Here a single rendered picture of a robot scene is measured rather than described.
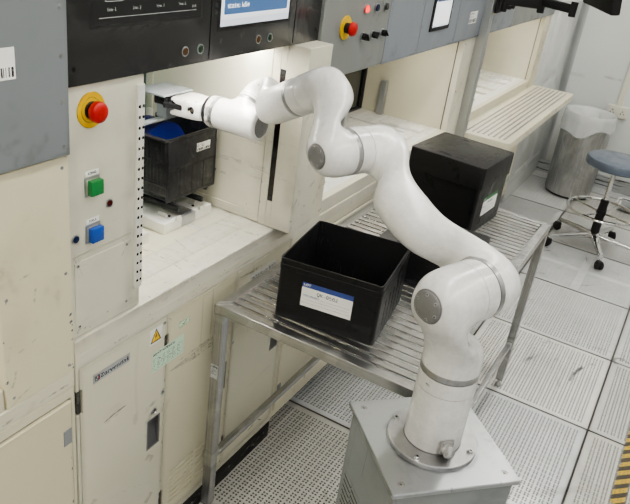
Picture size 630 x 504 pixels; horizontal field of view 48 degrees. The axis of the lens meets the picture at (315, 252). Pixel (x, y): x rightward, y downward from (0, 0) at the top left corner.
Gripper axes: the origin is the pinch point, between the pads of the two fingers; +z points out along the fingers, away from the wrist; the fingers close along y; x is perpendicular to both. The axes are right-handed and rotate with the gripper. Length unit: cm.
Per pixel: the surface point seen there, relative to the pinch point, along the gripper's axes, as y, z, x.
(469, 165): 79, -66, -20
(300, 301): -9, -54, -39
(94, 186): -57, -31, -1
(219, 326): -16, -34, -52
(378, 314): -5, -74, -36
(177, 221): -5.7, -10.5, -32.1
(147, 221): -11.3, -4.6, -32.2
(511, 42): 309, -13, -11
